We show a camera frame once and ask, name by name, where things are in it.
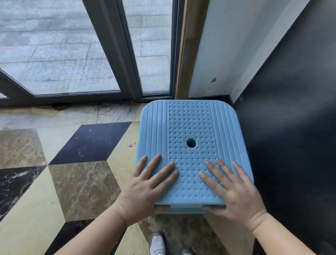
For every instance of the person's left hand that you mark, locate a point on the person's left hand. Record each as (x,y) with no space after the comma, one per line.
(139,195)

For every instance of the person's right hand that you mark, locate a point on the person's right hand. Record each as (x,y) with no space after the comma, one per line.
(238,202)

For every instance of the person's left middle finger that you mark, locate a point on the person's left middle finger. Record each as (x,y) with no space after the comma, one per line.
(165,172)

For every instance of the person's left thumb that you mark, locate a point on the person's left thumb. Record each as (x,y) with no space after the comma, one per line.
(161,209)

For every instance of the person's right thumb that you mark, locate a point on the person's right thumb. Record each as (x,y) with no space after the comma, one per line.
(212,210)

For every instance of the person's right middle finger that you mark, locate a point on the person's right middle finger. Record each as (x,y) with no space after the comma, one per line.
(216,172)

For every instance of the person's right little finger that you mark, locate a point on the person's right little finger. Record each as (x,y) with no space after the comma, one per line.
(240,170)

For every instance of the person's left little finger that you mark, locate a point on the person's left little finger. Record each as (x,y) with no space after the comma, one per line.
(140,166)

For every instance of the blue plastic stool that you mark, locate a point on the blue plastic stool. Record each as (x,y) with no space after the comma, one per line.
(191,123)

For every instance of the person's right forearm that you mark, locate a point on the person's right forearm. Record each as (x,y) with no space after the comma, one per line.
(278,236)

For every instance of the person's left forearm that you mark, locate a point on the person's left forearm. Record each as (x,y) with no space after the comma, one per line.
(97,233)

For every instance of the white shoe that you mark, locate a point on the white shoe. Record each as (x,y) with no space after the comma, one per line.
(158,245)

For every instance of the black baseboard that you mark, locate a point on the black baseboard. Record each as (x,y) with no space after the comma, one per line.
(210,97)

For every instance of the dark framed glass door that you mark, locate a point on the dark framed glass door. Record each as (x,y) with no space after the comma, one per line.
(118,52)

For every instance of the wooden door frame trim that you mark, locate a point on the wooden door frame trim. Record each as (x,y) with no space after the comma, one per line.
(190,44)

